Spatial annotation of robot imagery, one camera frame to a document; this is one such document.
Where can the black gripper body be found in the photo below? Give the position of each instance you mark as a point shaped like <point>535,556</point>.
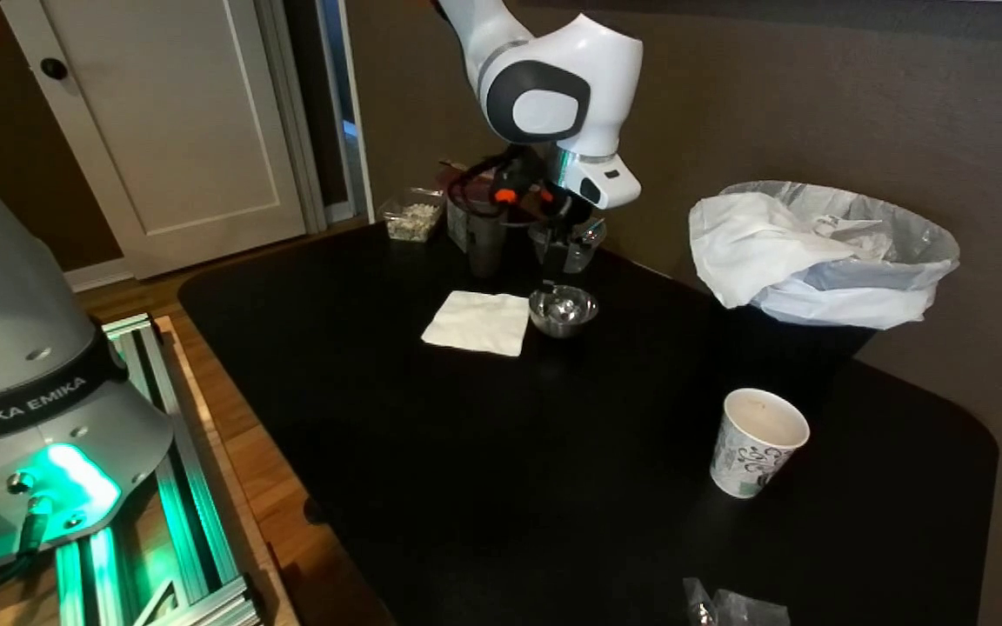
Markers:
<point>515,191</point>

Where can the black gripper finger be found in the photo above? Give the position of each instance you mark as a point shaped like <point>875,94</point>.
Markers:
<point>552,267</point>
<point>575,258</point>

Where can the white paper serviette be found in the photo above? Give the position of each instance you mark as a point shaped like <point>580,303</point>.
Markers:
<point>478,323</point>

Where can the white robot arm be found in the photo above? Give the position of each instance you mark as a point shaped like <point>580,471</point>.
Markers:
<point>15,351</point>

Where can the grey square container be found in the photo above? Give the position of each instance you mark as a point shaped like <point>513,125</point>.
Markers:
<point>592,235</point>

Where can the translucent plastic cup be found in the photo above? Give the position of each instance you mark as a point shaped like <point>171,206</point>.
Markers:
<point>473,235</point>

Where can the container of white pieces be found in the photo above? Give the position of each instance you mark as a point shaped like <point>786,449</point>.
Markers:
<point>411,213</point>

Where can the black bin with white liner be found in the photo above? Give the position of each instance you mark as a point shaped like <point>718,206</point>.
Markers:
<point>793,263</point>

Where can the white patterned paper cup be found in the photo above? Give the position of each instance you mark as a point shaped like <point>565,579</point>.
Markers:
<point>754,445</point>

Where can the white door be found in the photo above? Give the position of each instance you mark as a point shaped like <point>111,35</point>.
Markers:
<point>171,116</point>

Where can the small plastic snack packet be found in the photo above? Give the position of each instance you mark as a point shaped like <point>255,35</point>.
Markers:
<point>728,608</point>

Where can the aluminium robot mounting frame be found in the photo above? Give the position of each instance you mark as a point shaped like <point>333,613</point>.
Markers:
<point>132,525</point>

